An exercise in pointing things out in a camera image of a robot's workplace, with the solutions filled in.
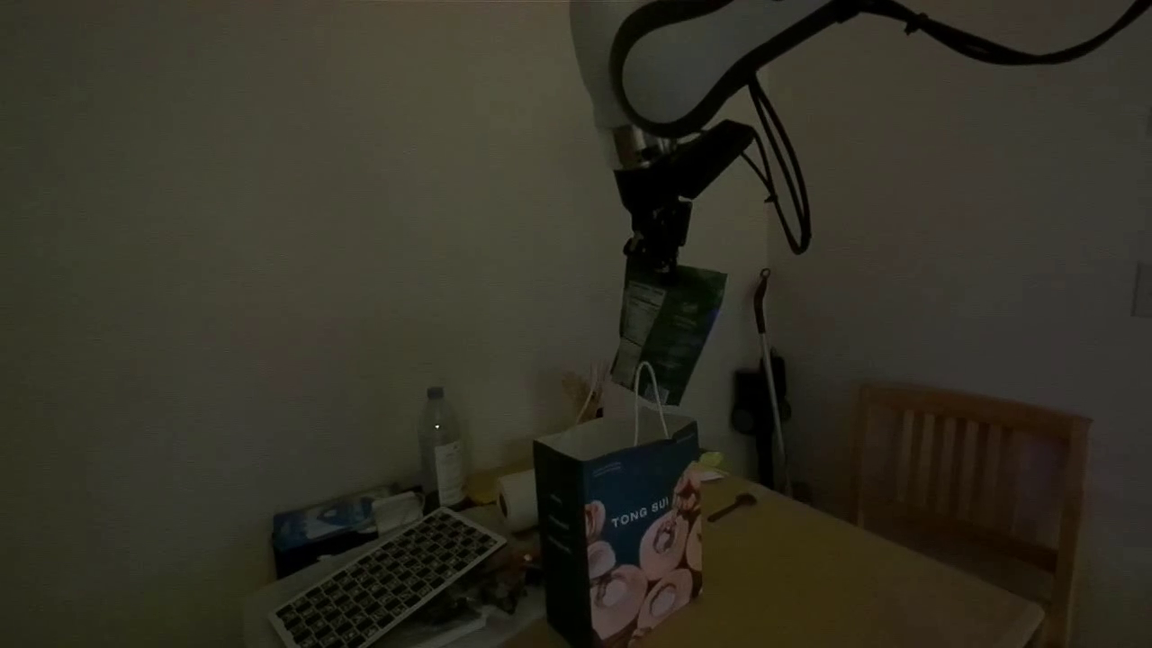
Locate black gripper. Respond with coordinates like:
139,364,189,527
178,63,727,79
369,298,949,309
613,153,697,274

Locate green box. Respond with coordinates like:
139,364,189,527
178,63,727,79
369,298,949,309
605,255,732,410

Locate floral print gift bag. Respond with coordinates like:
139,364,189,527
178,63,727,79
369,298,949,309
528,355,709,648

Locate reed diffuser sticks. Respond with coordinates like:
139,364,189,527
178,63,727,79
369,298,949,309
565,355,613,423

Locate white cup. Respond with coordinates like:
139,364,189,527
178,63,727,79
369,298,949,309
492,464,540,527

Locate clear plastic water bottle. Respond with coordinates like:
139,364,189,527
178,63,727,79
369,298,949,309
417,381,472,514

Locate wooden slatted chair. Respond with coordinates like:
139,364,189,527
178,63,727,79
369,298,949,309
851,381,1096,648

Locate black white patterned board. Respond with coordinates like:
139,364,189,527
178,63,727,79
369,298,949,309
268,503,510,648

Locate blue tissue box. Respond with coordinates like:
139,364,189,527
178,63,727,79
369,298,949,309
268,485,424,581

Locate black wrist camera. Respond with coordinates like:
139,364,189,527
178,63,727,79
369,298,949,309
660,115,763,196

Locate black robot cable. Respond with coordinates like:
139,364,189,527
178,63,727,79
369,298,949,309
745,0,1152,257

